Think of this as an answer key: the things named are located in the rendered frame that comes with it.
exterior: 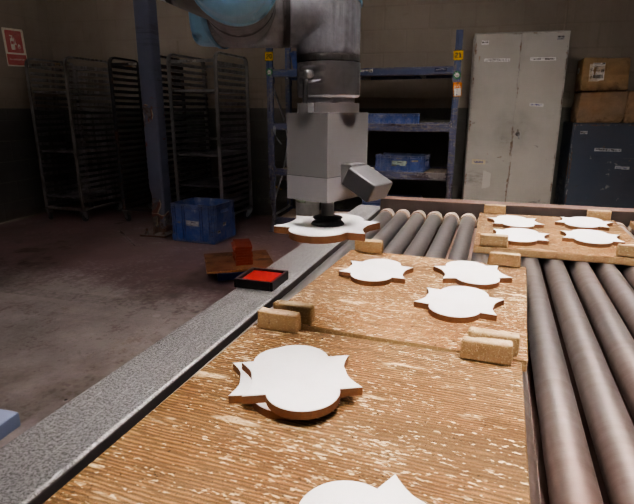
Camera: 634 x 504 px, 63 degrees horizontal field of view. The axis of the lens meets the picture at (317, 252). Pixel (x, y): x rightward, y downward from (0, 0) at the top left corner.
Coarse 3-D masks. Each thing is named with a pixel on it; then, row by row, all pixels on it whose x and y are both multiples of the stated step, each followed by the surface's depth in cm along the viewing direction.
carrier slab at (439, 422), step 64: (192, 384) 56; (384, 384) 56; (448, 384) 56; (512, 384) 56; (128, 448) 45; (192, 448) 45; (256, 448) 45; (320, 448) 45; (384, 448) 45; (448, 448) 45; (512, 448) 45
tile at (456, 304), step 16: (432, 288) 83; (448, 288) 83; (464, 288) 83; (416, 304) 78; (432, 304) 76; (448, 304) 76; (464, 304) 76; (480, 304) 76; (496, 304) 77; (448, 320) 72; (464, 320) 72; (496, 320) 72
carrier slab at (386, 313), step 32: (352, 256) 105; (384, 256) 105; (416, 256) 105; (320, 288) 86; (352, 288) 86; (384, 288) 86; (416, 288) 86; (512, 288) 86; (320, 320) 73; (352, 320) 73; (384, 320) 73; (416, 320) 73; (480, 320) 73; (512, 320) 73
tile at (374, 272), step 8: (352, 264) 96; (360, 264) 96; (368, 264) 96; (376, 264) 96; (384, 264) 96; (392, 264) 96; (400, 264) 96; (344, 272) 92; (352, 272) 91; (360, 272) 91; (368, 272) 91; (376, 272) 91; (384, 272) 91; (392, 272) 91; (400, 272) 91; (408, 272) 94; (352, 280) 89; (360, 280) 87; (368, 280) 87; (376, 280) 87; (384, 280) 87; (392, 280) 89; (400, 280) 88
